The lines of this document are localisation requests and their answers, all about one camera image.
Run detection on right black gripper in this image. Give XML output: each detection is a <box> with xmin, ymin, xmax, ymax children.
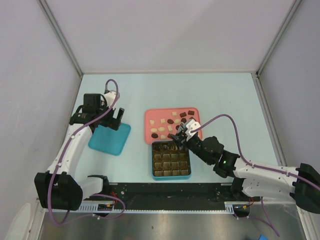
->
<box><xmin>169</xmin><ymin>128</ymin><xmax>212</xmax><ymax>166</ymax></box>

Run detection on teal box lid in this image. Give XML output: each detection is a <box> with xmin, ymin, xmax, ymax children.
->
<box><xmin>88</xmin><ymin>123</ymin><xmax>131</xmax><ymax>156</ymax></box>

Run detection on teal chocolate box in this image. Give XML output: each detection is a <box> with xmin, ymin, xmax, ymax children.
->
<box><xmin>151</xmin><ymin>141</ymin><xmax>192</xmax><ymax>181</ymax></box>

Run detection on pink tray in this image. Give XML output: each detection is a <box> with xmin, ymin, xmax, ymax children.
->
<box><xmin>144</xmin><ymin>107</ymin><xmax>200</xmax><ymax>145</ymax></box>

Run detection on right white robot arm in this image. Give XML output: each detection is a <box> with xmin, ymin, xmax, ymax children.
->
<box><xmin>168</xmin><ymin>121</ymin><xmax>320</xmax><ymax>214</ymax></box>

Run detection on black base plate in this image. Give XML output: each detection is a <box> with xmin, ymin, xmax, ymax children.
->
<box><xmin>109</xmin><ymin>183</ymin><xmax>250</xmax><ymax>207</ymax></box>

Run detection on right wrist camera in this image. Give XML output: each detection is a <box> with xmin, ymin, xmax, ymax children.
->
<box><xmin>183</xmin><ymin>118</ymin><xmax>201</xmax><ymax>138</ymax></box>

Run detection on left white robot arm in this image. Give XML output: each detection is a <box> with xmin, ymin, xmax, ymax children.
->
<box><xmin>34</xmin><ymin>90</ymin><xmax>125</xmax><ymax>211</ymax></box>

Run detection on metal tongs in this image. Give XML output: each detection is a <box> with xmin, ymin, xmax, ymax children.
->
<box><xmin>160</xmin><ymin>137</ymin><xmax>184</xmax><ymax>151</ymax></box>

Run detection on white cable duct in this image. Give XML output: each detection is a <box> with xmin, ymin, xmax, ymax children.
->
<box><xmin>79</xmin><ymin>201</ymin><xmax>236</xmax><ymax>214</ymax></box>

